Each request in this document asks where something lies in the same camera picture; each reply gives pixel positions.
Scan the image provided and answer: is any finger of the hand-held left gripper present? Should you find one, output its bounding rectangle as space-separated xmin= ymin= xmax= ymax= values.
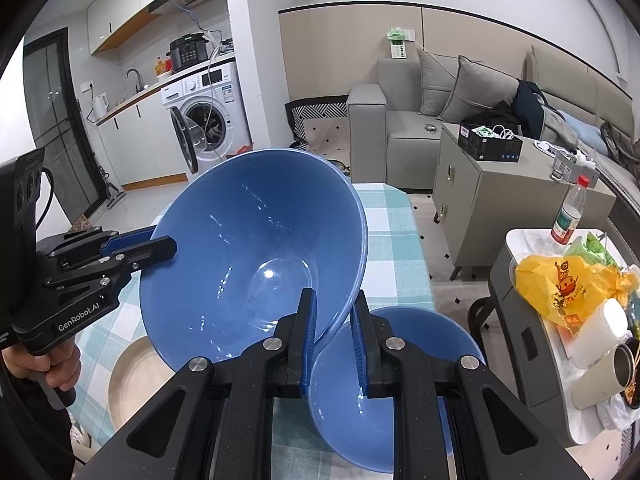
xmin=44 ymin=236 xmax=178 ymax=306
xmin=37 ymin=226 xmax=157 ymax=270

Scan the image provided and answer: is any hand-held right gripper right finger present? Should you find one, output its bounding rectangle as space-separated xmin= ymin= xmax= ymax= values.
xmin=350 ymin=294 xmax=583 ymax=480

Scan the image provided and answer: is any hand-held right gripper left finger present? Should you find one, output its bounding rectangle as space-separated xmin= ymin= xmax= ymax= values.
xmin=85 ymin=287 xmax=318 ymax=480

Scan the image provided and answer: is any blue bowl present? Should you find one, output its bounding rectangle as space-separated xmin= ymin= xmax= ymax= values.
xmin=139 ymin=148 xmax=369 ymax=368
xmin=307 ymin=306 xmax=488 ymax=475

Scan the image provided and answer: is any beige ribbed plate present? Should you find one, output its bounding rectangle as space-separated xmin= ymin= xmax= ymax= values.
xmin=108 ymin=335 xmax=176 ymax=431

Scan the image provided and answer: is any person's left forearm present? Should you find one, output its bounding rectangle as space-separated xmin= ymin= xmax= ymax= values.
xmin=0 ymin=382 xmax=76 ymax=480

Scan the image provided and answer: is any person's left hand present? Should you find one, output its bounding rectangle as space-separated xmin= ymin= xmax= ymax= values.
xmin=2 ymin=341 xmax=82 ymax=391

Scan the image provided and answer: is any stick vacuum cleaner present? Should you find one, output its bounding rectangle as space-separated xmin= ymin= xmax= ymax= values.
xmin=97 ymin=167 xmax=126 ymax=208

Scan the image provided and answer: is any white kitchen base cabinet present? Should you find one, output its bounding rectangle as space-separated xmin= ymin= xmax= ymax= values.
xmin=95 ymin=85 xmax=191 ymax=191

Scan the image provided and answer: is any teal checked tablecloth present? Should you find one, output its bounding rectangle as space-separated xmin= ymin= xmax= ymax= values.
xmin=65 ymin=182 xmax=436 ymax=480

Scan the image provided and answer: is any black framed glass door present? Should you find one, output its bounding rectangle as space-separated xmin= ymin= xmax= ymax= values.
xmin=22 ymin=27 xmax=108 ymax=221

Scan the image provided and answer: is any white washing machine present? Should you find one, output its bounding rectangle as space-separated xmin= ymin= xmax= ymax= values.
xmin=161 ymin=60 xmax=252 ymax=176

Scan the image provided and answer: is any grey rolling cart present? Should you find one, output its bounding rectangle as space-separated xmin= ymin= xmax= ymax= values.
xmin=467 ymin=227 xmax=640 ymax=448

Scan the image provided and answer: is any black pressure cooker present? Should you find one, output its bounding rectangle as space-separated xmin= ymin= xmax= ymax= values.
xmin=169 ymin=33 xmax=210 ymax=72

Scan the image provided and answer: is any grey side cabinet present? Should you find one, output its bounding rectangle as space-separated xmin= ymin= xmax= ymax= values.
xmin=431 ymin=122 xmax=617 ymax=281

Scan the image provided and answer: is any yellow plastic bag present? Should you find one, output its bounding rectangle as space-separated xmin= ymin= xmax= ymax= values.
xmin=515 ymin=254 xmax=640 ymax=328

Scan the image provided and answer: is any black white patterned basket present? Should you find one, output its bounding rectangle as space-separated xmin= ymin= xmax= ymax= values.
xmin=284 ymin=95 xmax=351 ymax=153

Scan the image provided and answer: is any grey sofa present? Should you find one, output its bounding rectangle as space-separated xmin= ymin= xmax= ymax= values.
xmin=347 ymin=45 xmax=640 ymax=192

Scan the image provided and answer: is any black box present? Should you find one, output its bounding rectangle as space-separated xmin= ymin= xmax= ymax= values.
xmin=457 ymin=122 xmax=524 ymax=162

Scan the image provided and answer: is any beige thermos cup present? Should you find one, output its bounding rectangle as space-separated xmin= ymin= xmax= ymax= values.
xmin=570 ymin=342 xmax=633 ymax=411

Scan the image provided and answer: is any white paper cup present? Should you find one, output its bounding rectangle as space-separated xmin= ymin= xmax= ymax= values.
xmin=570 ymin=298 xmax=630 ymax=371

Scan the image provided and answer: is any clear plastic bottle red cap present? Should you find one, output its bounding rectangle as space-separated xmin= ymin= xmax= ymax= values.
xmin=550 ymin=175 xmax=589 ymax=246

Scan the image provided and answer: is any green plastic bag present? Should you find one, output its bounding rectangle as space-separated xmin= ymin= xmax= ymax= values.
xmin=565 ymin=232 xmax=619 ymax=268

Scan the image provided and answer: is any small grey cushion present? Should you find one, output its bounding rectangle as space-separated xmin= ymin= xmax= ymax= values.
xmin=417 ymin=50 xmax=462 ymax=118

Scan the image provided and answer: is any white power strip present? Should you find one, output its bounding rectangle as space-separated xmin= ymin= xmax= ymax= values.
xmin=552 ymin=152 xmax=601 ymax=184

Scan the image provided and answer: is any large grey cushion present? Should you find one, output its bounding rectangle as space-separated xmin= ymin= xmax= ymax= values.
xmin=440 ymin=55 xmax=521 ymax=124

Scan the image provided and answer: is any dark jacket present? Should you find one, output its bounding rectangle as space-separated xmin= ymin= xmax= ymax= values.
xmin=515 ymin=80 xmax=547 ymax=136

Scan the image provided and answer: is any light blue cushion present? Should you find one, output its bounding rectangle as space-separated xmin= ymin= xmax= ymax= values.
xmin=555 ymin=110 xmax=608 ymax=151

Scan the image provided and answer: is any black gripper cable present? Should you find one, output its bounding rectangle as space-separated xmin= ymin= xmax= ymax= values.
xmin=30 ymin=170 xmax=57 ymax=233

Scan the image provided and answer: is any white power cable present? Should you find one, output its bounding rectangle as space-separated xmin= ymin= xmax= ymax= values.
xmin=175 ymin=0 xmax=237 ymax=152

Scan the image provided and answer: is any white wall remote holder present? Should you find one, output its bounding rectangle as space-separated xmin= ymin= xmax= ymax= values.
xmin=386 ymin=27 xmax=416 ymax=59

